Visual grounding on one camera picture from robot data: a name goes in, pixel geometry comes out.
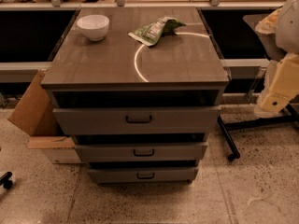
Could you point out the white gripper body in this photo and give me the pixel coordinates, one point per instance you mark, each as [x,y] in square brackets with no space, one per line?
[289,27]

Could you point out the grey drawer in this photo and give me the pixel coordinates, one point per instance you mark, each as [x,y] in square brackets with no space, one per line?
[193,151]
[136,120]
[171,174]

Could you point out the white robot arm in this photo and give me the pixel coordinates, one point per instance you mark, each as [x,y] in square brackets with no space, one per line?
[283,23]

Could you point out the grey top drawer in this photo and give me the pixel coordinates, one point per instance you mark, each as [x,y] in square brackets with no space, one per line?
[136,120]

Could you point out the grey drawer cabinet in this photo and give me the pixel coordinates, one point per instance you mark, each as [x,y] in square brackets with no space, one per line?
[182,70]

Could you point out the grey bottom drawer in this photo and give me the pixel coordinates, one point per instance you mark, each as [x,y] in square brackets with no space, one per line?
[171,174]

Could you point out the black stand with tray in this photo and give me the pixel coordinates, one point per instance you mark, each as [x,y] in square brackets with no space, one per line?
[273,52]

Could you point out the green snack bag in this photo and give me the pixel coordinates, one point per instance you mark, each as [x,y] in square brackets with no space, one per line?
[150,34]

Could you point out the white ceramic bowl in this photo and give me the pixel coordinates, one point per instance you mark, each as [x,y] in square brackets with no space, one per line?
[94,27]

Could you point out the brown cardboard box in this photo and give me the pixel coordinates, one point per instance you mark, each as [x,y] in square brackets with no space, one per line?
[33,115]

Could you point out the black chair caster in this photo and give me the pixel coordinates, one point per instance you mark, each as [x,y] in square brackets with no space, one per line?
[5,180]

